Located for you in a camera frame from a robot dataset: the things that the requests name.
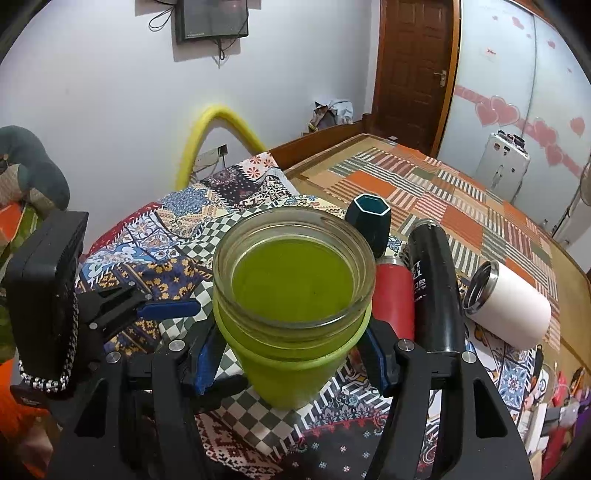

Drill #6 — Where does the dark teal hexagonal cup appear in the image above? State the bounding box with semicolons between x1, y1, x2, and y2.
345;194;393;260

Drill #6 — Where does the white thermos cup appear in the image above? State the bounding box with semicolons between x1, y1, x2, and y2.
463;260;553;343

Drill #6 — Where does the wall-mounted black screen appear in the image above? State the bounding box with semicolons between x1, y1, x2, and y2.
174;0;250;45

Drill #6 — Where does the white appliance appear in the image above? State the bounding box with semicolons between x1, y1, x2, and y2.
475;130;531;191

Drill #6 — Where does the orange striped patchwork mat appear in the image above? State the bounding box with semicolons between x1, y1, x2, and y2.
284;134;591;370

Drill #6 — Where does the yellow foam tube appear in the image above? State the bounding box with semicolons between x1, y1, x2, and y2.
175;105;267;191

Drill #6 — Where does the black thermos bottle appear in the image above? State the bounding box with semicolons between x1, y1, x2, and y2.
406;219;467;355

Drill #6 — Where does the camouflage cloth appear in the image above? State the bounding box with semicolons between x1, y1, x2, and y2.
0;203;43;365

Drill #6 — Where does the black cable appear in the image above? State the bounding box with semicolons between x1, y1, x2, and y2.
148;0;179;32
213;38;242;62

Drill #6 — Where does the grey cushion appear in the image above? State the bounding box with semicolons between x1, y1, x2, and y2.
0;126;70;213

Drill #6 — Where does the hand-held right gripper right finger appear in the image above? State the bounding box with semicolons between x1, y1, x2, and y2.
360;319;519;469

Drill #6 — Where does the wall socket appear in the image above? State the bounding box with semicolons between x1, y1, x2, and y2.
194;144;229;168

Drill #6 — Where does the red bottle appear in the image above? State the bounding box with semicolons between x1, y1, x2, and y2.
372;257;416;344

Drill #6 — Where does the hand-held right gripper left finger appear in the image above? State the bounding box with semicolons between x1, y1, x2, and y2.
69;318;229;467

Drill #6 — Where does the orange cloth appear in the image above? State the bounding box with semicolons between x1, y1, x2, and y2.
0;360;61;462

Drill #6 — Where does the wooden bed frame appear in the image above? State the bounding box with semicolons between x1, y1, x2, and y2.
267;113;385;171

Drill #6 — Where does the wardrobe with heart stickers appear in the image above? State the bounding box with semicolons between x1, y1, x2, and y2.
436;0;591;241

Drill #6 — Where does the black white braided cord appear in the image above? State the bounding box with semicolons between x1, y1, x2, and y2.
18;295;80;393

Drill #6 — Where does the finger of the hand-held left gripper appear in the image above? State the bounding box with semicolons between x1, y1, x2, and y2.
78;285;201;357
193;375;251;412

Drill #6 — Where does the pile of bags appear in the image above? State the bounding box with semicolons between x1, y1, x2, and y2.
307;99;355;134

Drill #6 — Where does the pile of assorted clutter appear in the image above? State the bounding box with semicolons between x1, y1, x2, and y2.
517;346;591;480

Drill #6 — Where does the green glass cup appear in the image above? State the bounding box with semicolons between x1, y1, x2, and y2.
212;206;376;411

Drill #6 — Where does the brown wooden door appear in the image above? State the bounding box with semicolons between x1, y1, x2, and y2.
373;0;462;158

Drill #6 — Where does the colourful patchwork blanket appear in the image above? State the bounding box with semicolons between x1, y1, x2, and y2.
76;152;559;480

